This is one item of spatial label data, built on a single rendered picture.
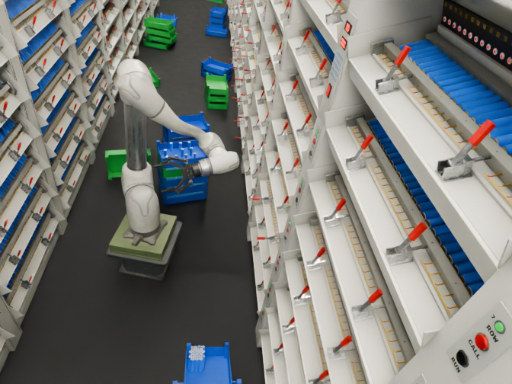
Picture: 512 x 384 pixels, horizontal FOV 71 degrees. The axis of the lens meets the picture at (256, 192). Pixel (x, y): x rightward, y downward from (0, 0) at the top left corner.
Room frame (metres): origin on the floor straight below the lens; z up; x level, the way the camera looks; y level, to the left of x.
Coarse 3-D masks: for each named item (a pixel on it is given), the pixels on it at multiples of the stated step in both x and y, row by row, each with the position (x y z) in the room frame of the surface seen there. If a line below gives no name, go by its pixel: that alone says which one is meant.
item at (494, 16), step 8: (456, 0) 0.91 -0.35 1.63; (464, 0) 0.89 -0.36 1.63; (472, 0) 0.86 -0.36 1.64; (480, 0) 0.84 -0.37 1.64; (488, 0) 0.82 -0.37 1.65; (472, 8) 0.85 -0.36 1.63; (480, 8) 0.83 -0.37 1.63; (488, 8) 0.81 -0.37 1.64; (496, 8) 0.79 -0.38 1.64; (504, 8) 0.77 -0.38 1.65; (488, 16) 0.80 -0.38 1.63; (496, 16) 0.78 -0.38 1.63; (504, 16) 0.76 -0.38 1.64; (504, 24) 0.74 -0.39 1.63; (448, 40) 0.88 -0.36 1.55
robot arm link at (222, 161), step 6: (210, 150) 1.54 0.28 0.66; (216, 150) 1.53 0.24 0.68; (222, 150) 1.53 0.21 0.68; (210, 156) 1.50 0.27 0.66; (216, 156) 1.48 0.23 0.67; (222, 156) 1.48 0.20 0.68; (228, 156) 1.49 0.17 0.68; (234, 156) 1.50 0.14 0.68; (210, 162) 1.45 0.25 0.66; (216, 162) 1.45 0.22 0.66; (222, 162) 1.46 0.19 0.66; (228, 162) 1.47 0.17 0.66; (234, 162) 1.48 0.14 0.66; (216, 168) 1.43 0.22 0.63; (222, 168) 1.44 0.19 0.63; (228, 168) 1.46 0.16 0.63; (234, 168) 1.49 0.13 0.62
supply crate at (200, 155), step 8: (160, 144) 1.91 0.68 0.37; (168, 144) 1.94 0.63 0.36; (176, 144) 1.96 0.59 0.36; (184, 144) 1.99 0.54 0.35; (192, 144) 2.02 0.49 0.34; (160, 152) 1.88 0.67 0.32; (168, 152) 1.90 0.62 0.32; (176, 152) 1.92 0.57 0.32; (184, 152) 1.93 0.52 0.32; (200, 152) 1.97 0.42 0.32; (160, 160) 1.80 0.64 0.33; (192, 160) 1.82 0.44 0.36
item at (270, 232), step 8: (264, 176) 1.56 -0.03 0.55; (264, 184) 1.52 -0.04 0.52; (264, 192) 1.46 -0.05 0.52; (264, 208) 1.34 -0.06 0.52; (272, 208) 1.34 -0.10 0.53; (264, 216) 1.28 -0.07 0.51; (272, 224) 1.23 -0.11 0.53; (272, 232) 1.18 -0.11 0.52; (272, 248) 1.08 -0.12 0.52; (272, 256) 1.04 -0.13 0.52; (272, 264) 0.96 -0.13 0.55
